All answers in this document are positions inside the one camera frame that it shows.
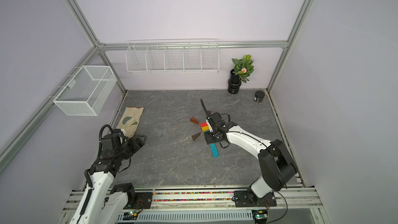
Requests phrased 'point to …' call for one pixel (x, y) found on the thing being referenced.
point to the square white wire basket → (86, 92)
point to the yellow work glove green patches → (130, 120)
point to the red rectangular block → (203, 125)
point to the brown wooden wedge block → (209, 112)
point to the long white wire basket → (167, 56)
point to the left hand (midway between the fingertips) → (143, 141)
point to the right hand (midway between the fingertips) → (210, 136)
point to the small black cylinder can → (259, 96)
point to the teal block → (214, 150)
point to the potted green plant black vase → (243, 68)
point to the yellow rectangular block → (205, 128)
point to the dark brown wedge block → (195, 136)
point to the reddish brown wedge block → (193, 120)
